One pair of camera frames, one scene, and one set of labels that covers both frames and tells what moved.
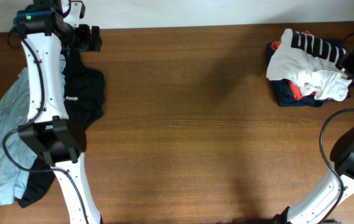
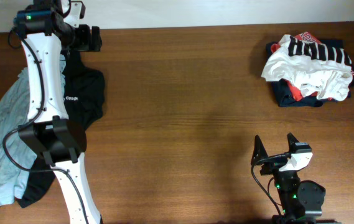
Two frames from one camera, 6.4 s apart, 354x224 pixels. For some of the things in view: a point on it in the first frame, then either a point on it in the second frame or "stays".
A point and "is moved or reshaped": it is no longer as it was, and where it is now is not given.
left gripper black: [84, 44] stays
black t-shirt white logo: [85, 93] stays
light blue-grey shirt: [7, 158] stays
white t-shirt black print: [311, 63] is moved or reshaped
